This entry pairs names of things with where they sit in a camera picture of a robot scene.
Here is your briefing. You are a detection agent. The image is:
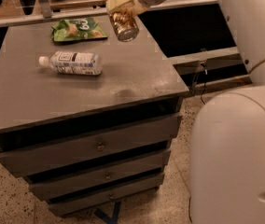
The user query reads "black hanging cable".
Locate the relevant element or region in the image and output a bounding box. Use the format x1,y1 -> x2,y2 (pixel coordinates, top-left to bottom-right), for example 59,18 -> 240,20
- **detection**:
199,61 -> 209,105

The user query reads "grey drawer cabinet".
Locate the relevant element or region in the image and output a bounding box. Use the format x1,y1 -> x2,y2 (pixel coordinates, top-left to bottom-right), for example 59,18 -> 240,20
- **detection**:
0,23 -> 186,206

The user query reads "middle grey drawer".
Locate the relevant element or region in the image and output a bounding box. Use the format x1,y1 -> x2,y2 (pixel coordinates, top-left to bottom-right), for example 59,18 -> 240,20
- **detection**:
29,148 -> 171,201

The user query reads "grey metal rail frame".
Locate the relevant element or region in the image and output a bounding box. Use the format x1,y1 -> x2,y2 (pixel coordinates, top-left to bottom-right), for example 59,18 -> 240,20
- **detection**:
0,0 -> 265,97

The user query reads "green snack bag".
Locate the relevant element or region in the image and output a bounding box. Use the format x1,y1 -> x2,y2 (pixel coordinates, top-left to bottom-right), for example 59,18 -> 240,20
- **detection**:
51,17 -> 107,42

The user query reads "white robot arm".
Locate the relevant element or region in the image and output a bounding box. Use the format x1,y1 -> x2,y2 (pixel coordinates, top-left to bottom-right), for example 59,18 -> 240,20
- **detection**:
189,0 -> 265,224

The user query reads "top grey drawer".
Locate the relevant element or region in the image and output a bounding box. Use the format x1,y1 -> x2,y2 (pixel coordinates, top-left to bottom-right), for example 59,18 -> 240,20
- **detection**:
0,113 -> 181,177

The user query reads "clear plastic water bottle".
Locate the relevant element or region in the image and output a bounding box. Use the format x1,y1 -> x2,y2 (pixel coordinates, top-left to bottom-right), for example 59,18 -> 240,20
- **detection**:
38,51 -> 102,76

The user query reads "orange soda can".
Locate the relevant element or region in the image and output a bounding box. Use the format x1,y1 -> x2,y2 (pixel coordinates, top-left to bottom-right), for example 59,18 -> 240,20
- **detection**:
109,9 -> 139,42

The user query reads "grey drawer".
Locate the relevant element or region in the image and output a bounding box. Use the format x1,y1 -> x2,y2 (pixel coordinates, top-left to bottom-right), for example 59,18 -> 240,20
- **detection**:
0,113 -> 181,177
29,148 -> 171,201
49,172 -> 164,217

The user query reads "bottom grey drawer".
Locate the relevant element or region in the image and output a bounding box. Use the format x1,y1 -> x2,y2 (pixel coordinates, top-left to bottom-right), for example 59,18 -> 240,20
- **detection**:
49,172 -> 164,217

